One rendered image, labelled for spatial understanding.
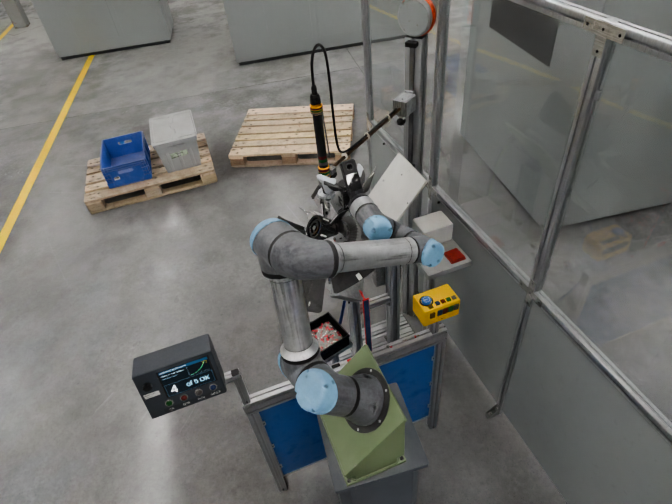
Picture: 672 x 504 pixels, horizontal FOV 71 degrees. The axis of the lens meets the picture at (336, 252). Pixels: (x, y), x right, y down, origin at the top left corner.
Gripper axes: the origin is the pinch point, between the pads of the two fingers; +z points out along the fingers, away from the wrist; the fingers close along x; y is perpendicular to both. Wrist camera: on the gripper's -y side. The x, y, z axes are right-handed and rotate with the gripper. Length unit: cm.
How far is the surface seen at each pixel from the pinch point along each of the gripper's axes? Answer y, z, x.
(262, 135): 151, 321, 23
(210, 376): 49, -27, -60
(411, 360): 95, -21, 19
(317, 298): 67, 7, -13
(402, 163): 31, 35, 42
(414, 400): 130, -21, 22
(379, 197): 45, 35, 30
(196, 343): 42, -17, -62
